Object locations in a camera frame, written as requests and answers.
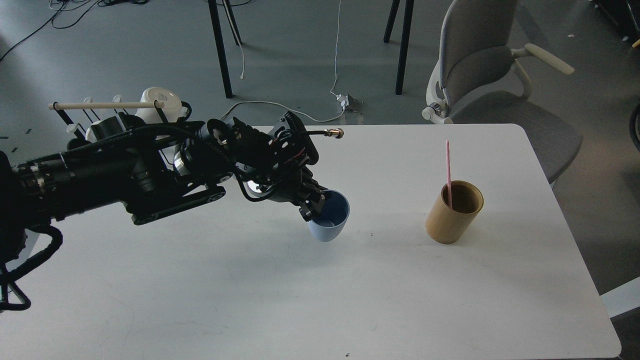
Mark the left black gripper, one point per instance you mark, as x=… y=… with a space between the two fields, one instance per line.
x=274 y=165

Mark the blue plastic cup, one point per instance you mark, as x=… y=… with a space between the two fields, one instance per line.
x=333 y=217

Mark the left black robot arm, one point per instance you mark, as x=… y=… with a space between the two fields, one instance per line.
x=155 y=171

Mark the bamboo cylindrical holder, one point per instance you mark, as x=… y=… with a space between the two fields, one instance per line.
x=453 y=211

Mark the white mug upper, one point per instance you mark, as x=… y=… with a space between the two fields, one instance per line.
x=174 y=109

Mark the black table leg left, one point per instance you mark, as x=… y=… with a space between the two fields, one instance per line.
x=220 y=48

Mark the black table leg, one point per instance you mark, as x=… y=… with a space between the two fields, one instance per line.
x=220 y=48
x=403 y=52

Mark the black table leg right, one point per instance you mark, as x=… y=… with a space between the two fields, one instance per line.
x=403 y=52

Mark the grey office chair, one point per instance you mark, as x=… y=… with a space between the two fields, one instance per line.
x=474 y=52

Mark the black wire mug rack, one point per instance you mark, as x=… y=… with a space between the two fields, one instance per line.
x=78 y=116

